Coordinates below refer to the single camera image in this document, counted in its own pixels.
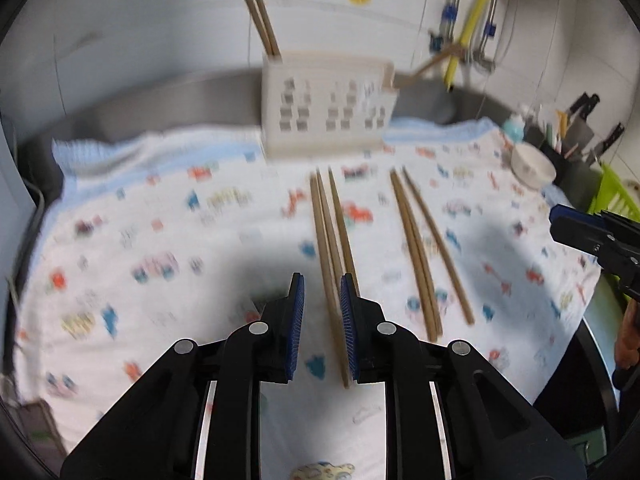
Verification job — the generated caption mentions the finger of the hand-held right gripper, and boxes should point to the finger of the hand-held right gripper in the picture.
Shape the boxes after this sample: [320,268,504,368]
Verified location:
[551,221,640,272]
[548,204,640,235]

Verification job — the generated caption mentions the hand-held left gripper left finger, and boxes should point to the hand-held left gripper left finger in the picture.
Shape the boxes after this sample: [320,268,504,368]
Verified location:
[61,272,306,480]

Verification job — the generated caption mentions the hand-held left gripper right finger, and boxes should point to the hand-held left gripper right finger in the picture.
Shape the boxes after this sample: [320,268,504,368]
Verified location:
[340,273,587,480]

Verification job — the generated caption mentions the green plastic rack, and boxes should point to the green plastic rack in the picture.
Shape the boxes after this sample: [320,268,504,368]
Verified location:
[586,161,640,223]

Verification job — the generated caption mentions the teal capped bottle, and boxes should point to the teal capped bottle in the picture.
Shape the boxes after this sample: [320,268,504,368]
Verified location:
[502,104,529,144]

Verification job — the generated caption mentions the brown wooden chopstick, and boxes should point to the brown wooden chopstick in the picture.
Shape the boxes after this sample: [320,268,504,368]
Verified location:
[401,167,476,325]
[251,0,282,57]
[243,0,276,58]
[327,167,361,299]
[316,170,347,281]
[389,171,438,344]
[393,46,467,88]
[309,173,350,390]
[393,171,444,336]

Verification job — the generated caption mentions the metal faucet pipes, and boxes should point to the metal faucet pipes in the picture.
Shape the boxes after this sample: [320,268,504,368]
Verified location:
[428,0,521,72]

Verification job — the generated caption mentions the person's right hand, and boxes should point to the person's right hand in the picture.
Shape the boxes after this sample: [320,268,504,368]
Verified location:
[614,304,640,392]

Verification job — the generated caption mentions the black knife holder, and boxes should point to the black knife holder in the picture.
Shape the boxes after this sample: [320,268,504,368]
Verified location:
[538,92,626,189]

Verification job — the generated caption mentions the white printed cloth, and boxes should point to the white printed cloth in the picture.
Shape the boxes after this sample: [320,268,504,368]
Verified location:
[11,116,603,480]

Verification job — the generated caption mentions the yellow hose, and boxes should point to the yellow hose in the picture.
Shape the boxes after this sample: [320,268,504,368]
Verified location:
[443,0,512,92]

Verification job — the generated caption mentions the white ceramic bowl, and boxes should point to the white ceramic bowl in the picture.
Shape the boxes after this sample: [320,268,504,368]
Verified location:
[510,143,558,191]

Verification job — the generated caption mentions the white perforated utensil holder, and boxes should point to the white perforated utensil holder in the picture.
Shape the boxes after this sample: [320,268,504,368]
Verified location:
[260,51,397,162]

